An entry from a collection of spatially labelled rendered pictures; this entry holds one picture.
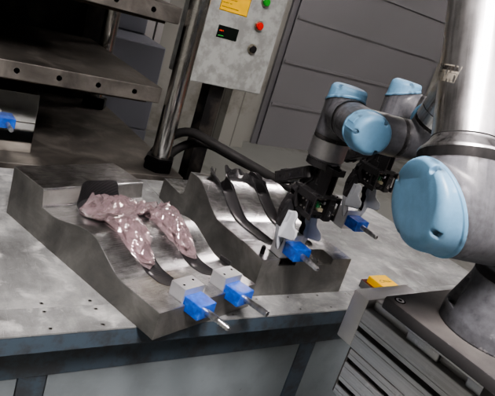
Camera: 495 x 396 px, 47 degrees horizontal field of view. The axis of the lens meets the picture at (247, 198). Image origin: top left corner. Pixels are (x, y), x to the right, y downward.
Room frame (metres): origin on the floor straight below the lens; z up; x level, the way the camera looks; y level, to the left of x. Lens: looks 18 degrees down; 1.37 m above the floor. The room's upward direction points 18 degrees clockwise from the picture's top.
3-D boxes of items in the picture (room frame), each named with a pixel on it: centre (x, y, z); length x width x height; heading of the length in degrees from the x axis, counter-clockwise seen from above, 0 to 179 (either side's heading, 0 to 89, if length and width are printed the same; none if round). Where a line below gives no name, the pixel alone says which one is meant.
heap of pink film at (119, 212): (1.08, 0.20, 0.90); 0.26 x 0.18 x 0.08; 55
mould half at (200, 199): (1.37, -0.02, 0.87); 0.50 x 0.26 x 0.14; 38
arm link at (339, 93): (1.13, -0.13, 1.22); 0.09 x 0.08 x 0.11; 18
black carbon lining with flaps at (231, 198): (1.35, -0.02, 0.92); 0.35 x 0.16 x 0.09; 38
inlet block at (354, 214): (1.39, -0.29, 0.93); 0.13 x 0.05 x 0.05; 38
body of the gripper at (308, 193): (1.13, -0.13, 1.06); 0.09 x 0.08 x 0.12; 38
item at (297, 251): (1.11, -0.14, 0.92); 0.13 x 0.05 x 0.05; 37
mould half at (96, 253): (1.08, 0.21, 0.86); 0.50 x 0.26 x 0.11; 55
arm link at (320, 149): (1.13, -0.13, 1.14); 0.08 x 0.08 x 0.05
